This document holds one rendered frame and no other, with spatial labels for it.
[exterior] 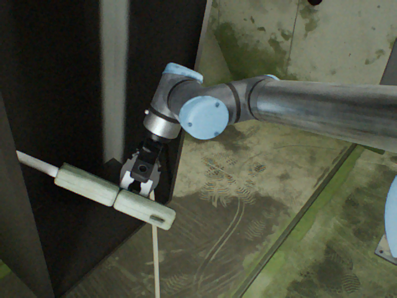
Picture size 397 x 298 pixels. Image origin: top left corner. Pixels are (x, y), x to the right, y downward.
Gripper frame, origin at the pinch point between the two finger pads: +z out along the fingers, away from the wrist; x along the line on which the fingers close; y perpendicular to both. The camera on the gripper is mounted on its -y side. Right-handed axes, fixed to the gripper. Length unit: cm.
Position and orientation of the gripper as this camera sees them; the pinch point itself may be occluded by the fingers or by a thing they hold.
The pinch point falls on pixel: (129, 199)
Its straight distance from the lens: 95.0
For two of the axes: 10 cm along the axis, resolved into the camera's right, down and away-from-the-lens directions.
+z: -4.1, 8.4, 3.4
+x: -9.1, -4.0, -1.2
